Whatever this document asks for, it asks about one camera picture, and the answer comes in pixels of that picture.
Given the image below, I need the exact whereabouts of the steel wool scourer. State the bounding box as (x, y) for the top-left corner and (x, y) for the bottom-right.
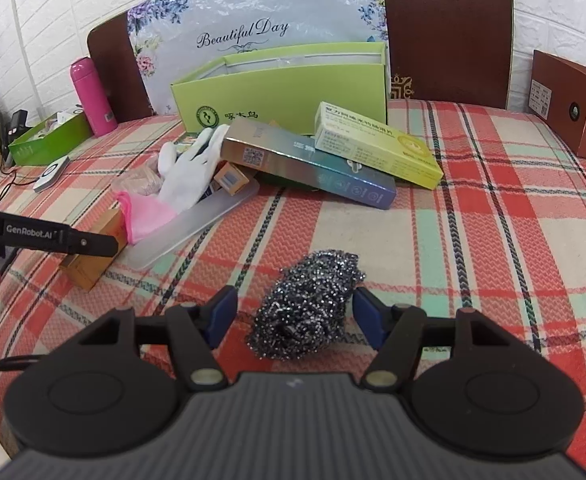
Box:
(246, 249), (366, 361)

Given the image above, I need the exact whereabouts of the translucent plastic case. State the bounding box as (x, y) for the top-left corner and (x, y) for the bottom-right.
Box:
(118, 178), (259, 271)

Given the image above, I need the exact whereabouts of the orange gold box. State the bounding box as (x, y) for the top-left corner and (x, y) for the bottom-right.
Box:
(58, 205), (127, 290)

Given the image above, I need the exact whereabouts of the white and pink glove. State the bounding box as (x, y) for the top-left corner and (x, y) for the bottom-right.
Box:
(115, 125), (229, 245)

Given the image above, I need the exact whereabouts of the small orange barcode box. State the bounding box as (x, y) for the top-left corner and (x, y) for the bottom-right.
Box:
(214, 162), (256, 196)

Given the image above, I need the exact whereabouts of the iridescent long box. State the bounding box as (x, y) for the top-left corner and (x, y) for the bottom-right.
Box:
(221, 118), (397, 210)

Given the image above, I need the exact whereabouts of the yellow medicine box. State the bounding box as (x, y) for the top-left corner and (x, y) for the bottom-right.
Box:
(314, 102), (444, 190)

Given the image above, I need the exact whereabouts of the clear bag of sticks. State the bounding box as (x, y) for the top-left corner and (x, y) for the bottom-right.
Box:
(110, 155), (164, 196)

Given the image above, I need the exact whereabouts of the white round-button device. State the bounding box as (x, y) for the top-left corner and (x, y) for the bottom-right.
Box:
(34, 155), (70, 193)

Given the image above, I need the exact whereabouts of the small green tray box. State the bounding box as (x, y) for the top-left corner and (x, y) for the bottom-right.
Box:
(8, 112), (92, 166)

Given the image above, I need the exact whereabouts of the pink thermos bottle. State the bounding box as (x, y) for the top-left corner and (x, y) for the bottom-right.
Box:
(69, 58), (118, 136)

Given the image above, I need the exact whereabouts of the plaid bed sheet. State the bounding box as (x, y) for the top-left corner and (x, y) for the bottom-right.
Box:
(0, 101), (586, 467)

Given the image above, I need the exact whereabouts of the large green open box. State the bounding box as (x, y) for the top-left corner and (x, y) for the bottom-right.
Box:
(171, 42), (388, 134)

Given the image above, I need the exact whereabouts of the brown cardboard box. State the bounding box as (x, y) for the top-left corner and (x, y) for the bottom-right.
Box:
(528, 50), (586, 158)

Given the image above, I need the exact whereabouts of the dark wooden headboard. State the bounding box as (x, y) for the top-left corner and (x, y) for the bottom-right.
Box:
(88, 0), (513, 122)

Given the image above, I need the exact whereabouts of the floral plastic pillow bag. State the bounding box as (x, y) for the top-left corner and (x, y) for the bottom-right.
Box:
(126, 0), (388, 115)

